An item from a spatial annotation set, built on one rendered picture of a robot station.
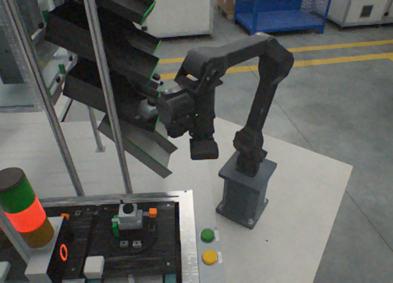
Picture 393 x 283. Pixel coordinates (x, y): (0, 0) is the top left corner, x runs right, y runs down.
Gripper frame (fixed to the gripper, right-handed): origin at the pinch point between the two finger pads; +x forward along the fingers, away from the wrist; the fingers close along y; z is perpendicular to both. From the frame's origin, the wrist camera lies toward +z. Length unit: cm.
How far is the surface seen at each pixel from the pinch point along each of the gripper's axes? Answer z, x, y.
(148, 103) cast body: 14.0, -1.1, -19.2
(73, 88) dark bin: 34.2, -7.3, -18.8
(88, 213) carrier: 35.1, 28.5, -3.4
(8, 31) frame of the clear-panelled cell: 79, -3, -81
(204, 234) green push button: -0.7, 28.2, 6.7
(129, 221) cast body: 19.8, 19.2, 7.2
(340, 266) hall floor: -89, 125, -29
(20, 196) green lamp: 29.8, -13.6, 25.7
